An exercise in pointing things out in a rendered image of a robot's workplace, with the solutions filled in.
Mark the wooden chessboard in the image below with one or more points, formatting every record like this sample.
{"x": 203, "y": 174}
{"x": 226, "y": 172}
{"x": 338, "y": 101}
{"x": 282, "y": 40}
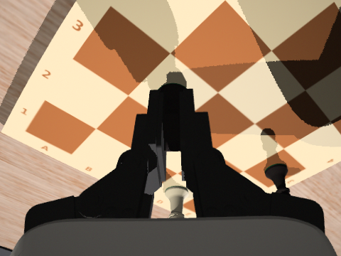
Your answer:
{"x": 268, "y": 72}

